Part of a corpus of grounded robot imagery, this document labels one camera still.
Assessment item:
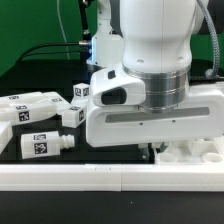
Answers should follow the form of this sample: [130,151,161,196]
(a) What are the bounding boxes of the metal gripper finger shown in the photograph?
[159,142,169,152]
[138,143,155,164]

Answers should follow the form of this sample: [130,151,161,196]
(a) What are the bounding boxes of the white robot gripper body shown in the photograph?
[86,66,224,147]

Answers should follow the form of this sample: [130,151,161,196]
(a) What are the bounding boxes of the white chair seat part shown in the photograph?
[155,136,224,165]

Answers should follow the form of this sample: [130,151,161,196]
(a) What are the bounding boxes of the white long chair back part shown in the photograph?
[0,91,71,115]

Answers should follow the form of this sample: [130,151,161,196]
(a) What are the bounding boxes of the rear white tagged cube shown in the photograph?
[73,83,89,99]

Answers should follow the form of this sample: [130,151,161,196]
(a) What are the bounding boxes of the white tagged bar part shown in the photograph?
[0,102,56,126]

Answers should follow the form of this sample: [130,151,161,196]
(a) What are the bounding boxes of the white left fence block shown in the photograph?
[0,122,13,154]

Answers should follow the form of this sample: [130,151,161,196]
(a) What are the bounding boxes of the white front fence rail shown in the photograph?
[0,165,224,192]

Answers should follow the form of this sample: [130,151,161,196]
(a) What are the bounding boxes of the grey braided cable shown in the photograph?
[195,0,222,80]

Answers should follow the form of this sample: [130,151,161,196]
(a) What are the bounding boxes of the black cables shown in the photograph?
[16,40,93,64]

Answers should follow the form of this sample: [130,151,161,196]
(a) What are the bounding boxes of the thin white cable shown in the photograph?
[56,0,72,61]

